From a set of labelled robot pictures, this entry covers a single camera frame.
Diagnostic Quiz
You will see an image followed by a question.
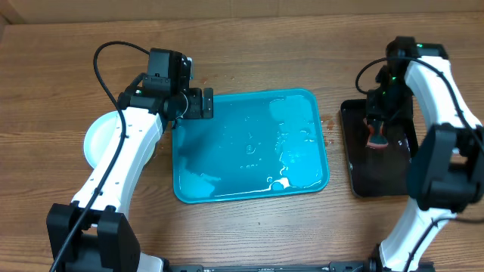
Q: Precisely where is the light green plate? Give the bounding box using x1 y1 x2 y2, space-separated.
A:
84 107 163 177

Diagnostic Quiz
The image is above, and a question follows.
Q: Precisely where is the orange green scrub sponge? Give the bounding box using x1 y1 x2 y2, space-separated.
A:
364 119 388 150

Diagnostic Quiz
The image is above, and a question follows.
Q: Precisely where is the black rectangular tray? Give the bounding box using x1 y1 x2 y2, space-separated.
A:
340 99 418 198

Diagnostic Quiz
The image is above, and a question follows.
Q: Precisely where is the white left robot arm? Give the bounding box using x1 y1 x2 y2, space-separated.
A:
46 48 213 271

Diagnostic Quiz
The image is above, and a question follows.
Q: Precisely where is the blue plastic tray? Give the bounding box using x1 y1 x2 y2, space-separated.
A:
172 88 330 204

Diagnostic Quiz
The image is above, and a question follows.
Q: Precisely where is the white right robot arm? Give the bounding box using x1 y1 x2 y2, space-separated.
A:
362 36 483 271

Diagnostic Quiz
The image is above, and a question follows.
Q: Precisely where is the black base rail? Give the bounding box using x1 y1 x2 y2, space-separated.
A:
166 260 389 272

